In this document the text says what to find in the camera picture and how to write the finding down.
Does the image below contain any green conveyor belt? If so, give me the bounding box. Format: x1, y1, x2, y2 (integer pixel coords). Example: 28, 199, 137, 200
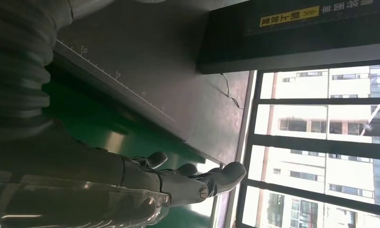
42, 64, 224, 228

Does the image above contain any black inbound scanner machine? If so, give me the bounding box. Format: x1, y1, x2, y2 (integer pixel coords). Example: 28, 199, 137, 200
52, 0, 380, 149

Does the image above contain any black yellow instruction label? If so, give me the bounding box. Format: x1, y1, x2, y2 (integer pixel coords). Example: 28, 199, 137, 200
244, 0, 380, 36

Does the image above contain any thin black machine cable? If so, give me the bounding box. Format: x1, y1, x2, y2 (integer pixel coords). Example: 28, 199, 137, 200
220, 72, 245, 110

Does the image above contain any black window frame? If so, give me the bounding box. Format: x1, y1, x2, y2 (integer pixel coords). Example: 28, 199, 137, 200
235, 59, 380, 228

